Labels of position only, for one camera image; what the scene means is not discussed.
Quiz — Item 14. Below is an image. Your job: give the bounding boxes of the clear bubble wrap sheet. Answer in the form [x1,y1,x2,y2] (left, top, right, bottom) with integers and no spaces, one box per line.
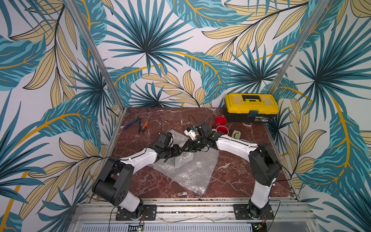
[150,148,219,195]

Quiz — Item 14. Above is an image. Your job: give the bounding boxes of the red mug black handle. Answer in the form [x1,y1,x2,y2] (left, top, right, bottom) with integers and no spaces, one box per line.
[213,116,227,128]

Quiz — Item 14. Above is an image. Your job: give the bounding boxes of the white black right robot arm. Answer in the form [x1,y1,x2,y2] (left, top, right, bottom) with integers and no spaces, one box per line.
[182,123,282,219]

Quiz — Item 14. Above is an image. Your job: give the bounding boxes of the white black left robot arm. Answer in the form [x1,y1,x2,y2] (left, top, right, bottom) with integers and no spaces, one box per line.
[92,132,188,220]

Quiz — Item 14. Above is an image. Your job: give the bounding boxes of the white mug red inside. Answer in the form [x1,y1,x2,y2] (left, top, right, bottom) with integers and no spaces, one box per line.
[216,126,229,135]

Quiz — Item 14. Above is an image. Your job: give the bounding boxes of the yellow black plastic toolbox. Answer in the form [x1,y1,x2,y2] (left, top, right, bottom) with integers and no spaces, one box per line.
[225,93,279,123]

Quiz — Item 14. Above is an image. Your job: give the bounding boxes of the orange handled screwdriver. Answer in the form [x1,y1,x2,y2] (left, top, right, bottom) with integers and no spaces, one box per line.
[141,115,151,132]

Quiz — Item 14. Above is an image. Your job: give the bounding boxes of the blue handled pliers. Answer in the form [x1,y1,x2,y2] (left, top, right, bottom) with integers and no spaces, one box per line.
[124,117,141,130]

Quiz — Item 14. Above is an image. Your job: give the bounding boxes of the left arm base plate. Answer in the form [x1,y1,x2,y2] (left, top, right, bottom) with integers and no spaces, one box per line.
[116,205,157,221]

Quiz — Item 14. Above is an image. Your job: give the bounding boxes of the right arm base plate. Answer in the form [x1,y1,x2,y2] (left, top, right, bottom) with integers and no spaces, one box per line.
[233,204,274,220]

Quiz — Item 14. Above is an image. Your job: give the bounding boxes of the aluminium front frame rail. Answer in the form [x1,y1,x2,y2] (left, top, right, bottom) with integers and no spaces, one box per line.
[68,198,319,232]

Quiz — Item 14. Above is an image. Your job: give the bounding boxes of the right aluminium corner post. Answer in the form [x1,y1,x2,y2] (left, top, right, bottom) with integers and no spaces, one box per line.
[268,0,330,95]

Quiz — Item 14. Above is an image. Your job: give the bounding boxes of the aluminium corner post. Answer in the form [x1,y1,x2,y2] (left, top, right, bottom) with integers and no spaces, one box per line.
[65,0,125,113]
[268,0,330,95]

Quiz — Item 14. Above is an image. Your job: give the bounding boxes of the left aluminium corner post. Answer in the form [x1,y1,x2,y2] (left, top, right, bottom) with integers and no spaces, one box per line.
[65,0,125,113]

